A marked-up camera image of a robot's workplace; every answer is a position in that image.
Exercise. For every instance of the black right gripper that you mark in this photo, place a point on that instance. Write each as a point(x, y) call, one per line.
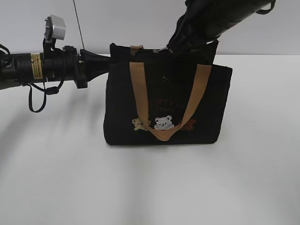
point(196, 28)

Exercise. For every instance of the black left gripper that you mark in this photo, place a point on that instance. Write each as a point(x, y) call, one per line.
point(65, 64)

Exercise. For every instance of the black tote bag tan handles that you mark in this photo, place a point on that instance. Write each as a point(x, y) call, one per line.
point(169, 80)

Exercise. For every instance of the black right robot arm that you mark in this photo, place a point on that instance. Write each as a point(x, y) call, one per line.
point(233, 11)

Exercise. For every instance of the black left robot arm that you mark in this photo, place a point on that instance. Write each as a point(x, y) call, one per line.
point(23, 68)

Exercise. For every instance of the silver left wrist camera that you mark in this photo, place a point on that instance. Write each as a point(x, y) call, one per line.
point(55, 28)

